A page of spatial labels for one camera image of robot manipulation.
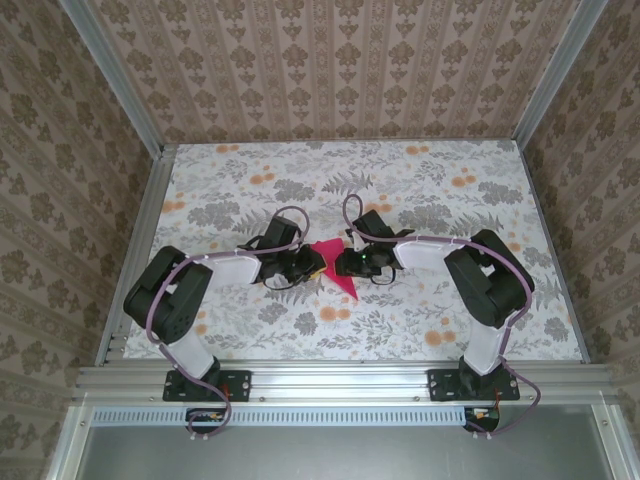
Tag grey metal panel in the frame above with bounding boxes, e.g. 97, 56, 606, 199
74, 424, 626, 480

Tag pink paper sheet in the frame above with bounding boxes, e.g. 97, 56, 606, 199
310, 238, 361, 303

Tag left aluminium corner post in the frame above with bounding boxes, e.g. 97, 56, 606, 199
58, 0, 167, 155

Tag aluminium corner post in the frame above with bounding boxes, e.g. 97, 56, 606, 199
58, 0, 167, 155
509, 0, 612, 147

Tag aluminium side rail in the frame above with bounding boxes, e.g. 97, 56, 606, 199
94, 143, 177, 367
514, 139, 592, 365

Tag floral table cover sheet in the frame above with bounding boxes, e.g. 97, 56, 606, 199
122, 141, 585, 362

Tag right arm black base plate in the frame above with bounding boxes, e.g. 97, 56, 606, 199
428, 368, 521, 403

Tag right aluminium corner post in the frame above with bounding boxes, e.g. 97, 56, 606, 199
509, 0, 612, 147

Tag slotted grey cable duct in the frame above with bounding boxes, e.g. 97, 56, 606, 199
92, 407, 474, 427

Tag aluminium cross rail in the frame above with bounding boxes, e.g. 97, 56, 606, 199
72, 363, 619, 407

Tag right aluminium side rail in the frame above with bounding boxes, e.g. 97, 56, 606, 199
514, 139, 592, 365

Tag left aluminium side rail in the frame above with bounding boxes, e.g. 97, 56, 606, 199
94, 143, 177, 367

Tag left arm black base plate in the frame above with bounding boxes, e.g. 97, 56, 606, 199
163, 368, 252, 403

